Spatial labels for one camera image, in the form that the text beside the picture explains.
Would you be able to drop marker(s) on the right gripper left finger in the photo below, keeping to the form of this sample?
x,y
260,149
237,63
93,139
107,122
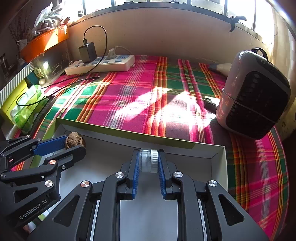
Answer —
x,y
92,209

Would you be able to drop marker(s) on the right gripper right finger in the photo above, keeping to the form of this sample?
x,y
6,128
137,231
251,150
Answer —
x,y
206,211

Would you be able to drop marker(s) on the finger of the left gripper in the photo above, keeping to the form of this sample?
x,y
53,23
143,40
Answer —
x,y
54,164
22,148

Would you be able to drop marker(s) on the brown walnut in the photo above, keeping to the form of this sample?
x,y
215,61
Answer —
x,y
74,139

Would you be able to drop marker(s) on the green tissue pack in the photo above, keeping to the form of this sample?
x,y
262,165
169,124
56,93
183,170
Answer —
x,y
25,103

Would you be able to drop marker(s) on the yellow green box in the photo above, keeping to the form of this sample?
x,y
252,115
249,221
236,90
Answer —
x,y
10,102

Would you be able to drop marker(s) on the striped white box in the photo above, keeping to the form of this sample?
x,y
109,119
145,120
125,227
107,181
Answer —
x,y
14,82

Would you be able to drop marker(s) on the green white cardboard box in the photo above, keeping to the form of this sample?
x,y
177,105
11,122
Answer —
x,y
148,216

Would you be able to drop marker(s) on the orange tray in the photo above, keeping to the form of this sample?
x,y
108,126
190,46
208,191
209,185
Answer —
x,y
43,42

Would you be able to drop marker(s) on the black charger adapter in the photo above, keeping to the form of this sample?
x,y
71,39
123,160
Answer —
x,y
87,52

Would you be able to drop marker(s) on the white power strip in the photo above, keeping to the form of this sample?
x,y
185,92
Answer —
x,y
118,64

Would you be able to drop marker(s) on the small pink black heater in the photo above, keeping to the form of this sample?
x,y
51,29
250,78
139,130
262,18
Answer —
x,y
254,96

